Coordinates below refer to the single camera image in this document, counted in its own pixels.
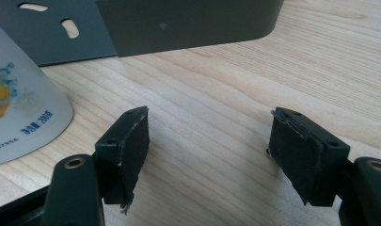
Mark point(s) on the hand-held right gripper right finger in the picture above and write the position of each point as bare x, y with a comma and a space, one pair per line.
301, 157

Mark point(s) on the dark grey slotted corner rack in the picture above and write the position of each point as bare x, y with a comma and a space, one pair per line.
178, 25

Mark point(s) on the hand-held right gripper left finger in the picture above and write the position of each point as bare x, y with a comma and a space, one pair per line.
125, 157

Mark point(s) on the white bottle with blue cap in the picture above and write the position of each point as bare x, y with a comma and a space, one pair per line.
28, 103

